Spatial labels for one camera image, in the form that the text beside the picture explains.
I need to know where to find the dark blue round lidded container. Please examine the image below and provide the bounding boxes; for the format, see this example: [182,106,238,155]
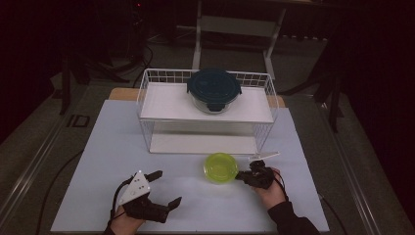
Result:
[186,68,243,116]

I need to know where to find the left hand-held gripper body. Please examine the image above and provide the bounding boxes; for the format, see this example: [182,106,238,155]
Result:
[116,169,171,224]

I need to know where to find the person's left hand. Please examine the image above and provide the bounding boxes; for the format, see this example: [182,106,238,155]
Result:
[109,205,145,235]

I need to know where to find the black floor socket plate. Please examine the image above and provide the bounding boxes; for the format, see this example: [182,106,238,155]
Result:
[67,114,91,129]

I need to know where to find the hand-held gripper cable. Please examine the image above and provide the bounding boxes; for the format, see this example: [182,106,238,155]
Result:
[112,176,135,220]
[273,168,291,202]

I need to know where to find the person's right hand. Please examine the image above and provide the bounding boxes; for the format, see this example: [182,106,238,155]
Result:
[253,167,288,211]

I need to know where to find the yellow-green round container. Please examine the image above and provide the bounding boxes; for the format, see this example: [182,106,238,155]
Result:
[203,152,240,185]

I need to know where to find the wooden table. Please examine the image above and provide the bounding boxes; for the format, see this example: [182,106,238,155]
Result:
[108,87,287,109]

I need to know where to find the right hand-held gripper cable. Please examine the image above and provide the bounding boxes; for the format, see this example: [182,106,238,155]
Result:
[273,168,291,202]

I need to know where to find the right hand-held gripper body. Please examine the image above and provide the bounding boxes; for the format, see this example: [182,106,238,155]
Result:
[246,150,281,191]

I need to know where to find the black cable bundle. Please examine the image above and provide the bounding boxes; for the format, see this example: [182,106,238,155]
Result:
[111,42,156,89]

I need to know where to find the white metal table frame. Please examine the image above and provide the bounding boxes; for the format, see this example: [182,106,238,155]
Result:
[191,0,288,81]

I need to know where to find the white table cover sheet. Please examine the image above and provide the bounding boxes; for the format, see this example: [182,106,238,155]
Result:
[50,99,331,233]

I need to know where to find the black stand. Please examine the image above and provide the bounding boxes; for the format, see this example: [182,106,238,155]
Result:
[312,65,345,133]
[59,53,72,116]

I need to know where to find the left hand-held gripper cable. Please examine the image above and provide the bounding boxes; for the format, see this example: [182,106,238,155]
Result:
[112,176,135,220]

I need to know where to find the black floor cable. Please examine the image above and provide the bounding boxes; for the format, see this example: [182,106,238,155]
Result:
[34,149,84,235]

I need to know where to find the white wire shelf rack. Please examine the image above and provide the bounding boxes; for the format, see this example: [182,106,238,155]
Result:
[136,68,280,156]

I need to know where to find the metal floor rail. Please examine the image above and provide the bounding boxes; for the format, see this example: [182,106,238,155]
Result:
[317,101,384,235]
[0,97,86,224]

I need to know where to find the black equipment tower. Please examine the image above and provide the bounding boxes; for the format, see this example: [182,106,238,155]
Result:
[128,0,148,63]

